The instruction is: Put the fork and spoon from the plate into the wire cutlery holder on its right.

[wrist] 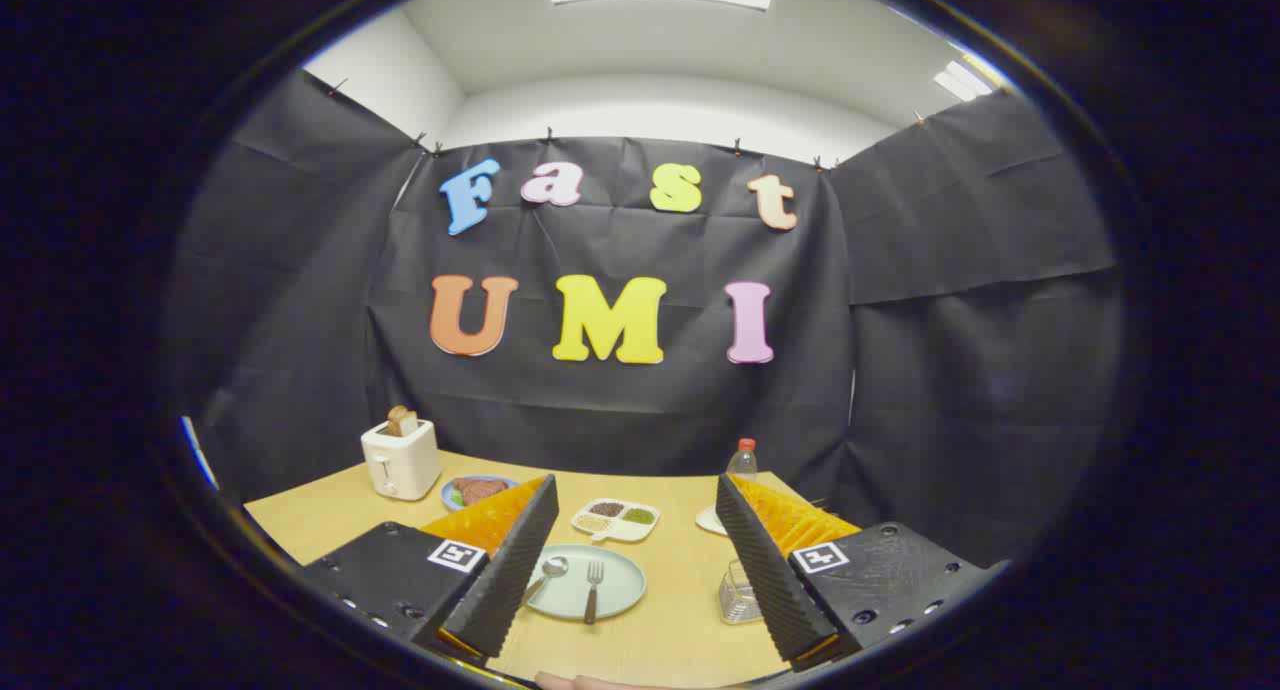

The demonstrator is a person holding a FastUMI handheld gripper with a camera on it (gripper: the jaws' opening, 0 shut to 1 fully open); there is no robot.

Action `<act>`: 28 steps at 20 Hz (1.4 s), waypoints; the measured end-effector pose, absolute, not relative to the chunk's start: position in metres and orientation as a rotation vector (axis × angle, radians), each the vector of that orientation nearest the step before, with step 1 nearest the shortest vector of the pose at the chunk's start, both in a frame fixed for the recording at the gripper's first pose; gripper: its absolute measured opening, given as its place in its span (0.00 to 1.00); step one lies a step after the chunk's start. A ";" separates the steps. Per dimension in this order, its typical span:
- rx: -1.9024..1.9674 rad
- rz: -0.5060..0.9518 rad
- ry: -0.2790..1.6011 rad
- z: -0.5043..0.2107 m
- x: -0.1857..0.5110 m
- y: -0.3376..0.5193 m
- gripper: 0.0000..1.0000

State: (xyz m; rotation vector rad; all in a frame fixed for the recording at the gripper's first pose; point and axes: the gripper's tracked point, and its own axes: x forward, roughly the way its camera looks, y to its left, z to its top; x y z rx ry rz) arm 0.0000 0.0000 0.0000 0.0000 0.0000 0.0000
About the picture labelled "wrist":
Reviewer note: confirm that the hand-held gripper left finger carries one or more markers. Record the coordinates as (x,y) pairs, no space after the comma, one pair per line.
(508,570)

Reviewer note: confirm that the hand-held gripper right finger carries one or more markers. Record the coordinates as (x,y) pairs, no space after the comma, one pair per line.
(765,570)

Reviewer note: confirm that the white square coaster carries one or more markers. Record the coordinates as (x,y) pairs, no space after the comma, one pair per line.
(710,520)

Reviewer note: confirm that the brown meat slices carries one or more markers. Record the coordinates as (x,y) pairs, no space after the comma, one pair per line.
(480,490)

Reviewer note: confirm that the small blue plate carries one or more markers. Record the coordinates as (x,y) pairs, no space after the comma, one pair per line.
(449,494)

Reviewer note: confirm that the red capped water bottle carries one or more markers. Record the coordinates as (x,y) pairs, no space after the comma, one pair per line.
(742,462)

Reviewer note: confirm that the pale green plate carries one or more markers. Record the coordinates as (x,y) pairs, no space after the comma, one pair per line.
(622,580)

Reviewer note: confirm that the white divided grain dish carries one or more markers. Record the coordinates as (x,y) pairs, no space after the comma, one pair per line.
(615,520)

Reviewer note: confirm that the white toaster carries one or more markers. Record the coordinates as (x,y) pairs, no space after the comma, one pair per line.
(400,462)

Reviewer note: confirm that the toasted bread slice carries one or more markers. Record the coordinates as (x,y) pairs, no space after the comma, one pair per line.
(402,421)

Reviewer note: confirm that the black backdrop cloth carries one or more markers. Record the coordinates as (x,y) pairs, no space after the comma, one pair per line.
(620,410)

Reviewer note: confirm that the small ceiling light panel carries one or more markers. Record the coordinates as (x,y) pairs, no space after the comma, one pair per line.
(963,78)

